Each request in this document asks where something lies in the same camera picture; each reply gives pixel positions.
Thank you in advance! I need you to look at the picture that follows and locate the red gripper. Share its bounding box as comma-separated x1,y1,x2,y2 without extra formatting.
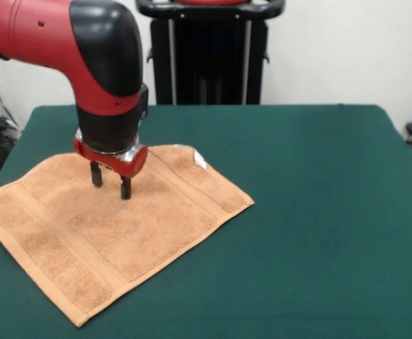
73,137,149,201

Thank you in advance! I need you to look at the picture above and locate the tan terry towel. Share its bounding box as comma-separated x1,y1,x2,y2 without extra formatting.
0,143,255,328

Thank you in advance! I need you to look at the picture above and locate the dark green table cloth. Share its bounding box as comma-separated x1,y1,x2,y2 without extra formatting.
0,104,412,339

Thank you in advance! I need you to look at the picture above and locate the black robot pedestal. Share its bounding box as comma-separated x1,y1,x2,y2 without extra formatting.
135,0,285,106

